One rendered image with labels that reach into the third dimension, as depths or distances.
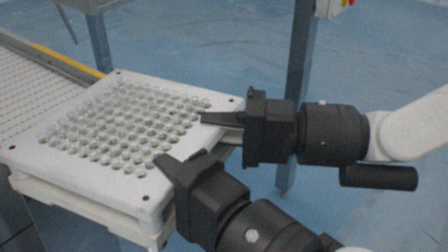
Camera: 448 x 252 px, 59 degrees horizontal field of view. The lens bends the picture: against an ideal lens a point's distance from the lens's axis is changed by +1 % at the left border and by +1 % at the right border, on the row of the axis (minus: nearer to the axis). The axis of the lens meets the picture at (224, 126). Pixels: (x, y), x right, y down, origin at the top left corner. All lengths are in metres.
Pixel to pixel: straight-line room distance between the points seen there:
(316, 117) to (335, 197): 1.26
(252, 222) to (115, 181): 0.18
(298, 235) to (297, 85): 1.00
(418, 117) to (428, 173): 1.48
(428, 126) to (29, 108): 0.71
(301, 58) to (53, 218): 0.84
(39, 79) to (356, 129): 0.71
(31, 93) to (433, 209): 1.54
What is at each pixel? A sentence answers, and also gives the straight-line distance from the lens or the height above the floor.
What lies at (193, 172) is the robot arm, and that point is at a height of 0.97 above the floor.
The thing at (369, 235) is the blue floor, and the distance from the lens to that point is 1.66.
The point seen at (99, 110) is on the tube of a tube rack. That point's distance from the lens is 0.59.
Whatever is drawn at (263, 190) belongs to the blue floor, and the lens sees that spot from 1.73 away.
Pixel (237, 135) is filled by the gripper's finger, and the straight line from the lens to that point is 0.55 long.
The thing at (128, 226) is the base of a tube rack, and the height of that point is 0.88.
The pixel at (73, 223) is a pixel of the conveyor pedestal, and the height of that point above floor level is 0.48.
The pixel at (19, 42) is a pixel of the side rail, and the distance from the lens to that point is 1.11.
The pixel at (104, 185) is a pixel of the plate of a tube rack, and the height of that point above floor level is 0.92.
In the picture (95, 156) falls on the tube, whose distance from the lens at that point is 0.50.
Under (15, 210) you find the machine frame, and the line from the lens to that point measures 0.66.
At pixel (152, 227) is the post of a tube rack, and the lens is 0.46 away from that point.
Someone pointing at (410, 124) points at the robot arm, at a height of 0.95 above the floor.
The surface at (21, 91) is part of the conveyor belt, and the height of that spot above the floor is 0.80.
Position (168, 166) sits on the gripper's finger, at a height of 0.93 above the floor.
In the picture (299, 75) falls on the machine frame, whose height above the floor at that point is 0.60.
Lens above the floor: 1.24
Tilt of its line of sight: 37 degrees down
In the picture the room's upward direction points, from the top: straight up
